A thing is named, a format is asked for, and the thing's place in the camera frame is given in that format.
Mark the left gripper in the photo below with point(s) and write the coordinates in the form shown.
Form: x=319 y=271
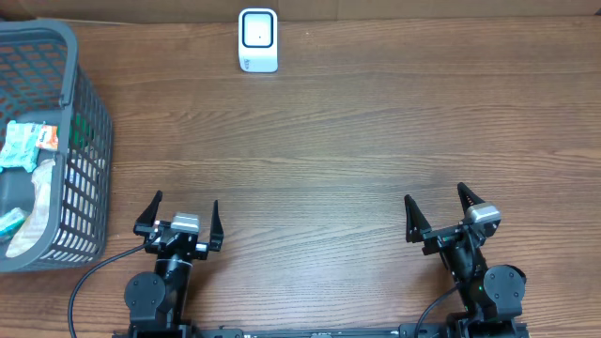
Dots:
x=143 y=227

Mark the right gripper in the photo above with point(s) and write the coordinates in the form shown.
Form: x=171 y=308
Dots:
x=420 y=229

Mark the beige powder pouch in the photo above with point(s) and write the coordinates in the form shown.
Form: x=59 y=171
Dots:
x=33 y=228

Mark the orange tissue packet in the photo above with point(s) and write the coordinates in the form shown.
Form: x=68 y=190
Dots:
x=48 y=137

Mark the teal white tissue packet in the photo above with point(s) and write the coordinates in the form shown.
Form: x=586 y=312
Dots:
x=11 y=222

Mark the teal snack packet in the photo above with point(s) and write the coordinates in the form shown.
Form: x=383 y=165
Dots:
x=20 y=148

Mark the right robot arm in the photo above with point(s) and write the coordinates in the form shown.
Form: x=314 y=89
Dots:
x=491 y=296

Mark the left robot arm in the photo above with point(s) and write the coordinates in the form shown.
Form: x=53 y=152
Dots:
x=156 y=299

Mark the white barcode scanner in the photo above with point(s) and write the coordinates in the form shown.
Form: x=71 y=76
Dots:
x=258 y=40

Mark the grey plastic mesh basket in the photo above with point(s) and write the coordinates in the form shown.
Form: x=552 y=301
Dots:
x=42 y=82

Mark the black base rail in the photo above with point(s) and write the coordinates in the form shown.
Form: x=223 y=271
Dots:
x=319 y=333

